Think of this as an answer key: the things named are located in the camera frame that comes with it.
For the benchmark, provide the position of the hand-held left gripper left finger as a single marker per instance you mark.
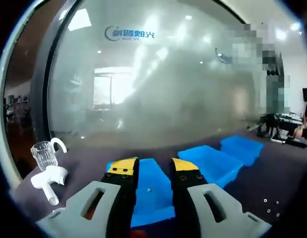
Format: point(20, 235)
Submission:
point(74, 218)

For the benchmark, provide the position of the screws nuts washers group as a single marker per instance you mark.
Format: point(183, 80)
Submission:
point(265, 200)

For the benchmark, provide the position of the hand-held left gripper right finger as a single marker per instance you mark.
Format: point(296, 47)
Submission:
point(232, 218)

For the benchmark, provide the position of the dark door frame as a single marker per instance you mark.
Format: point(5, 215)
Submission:
point(39, 99)

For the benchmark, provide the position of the blue plastic bin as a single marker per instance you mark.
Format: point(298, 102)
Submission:
point(245, 148)
point(212, 166)
point(153, 205)

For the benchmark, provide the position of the clear glass mug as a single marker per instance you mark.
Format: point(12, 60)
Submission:
point(44, 156)

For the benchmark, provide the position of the white plastic pipe fitting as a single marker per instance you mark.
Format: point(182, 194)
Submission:
point(51, 176)

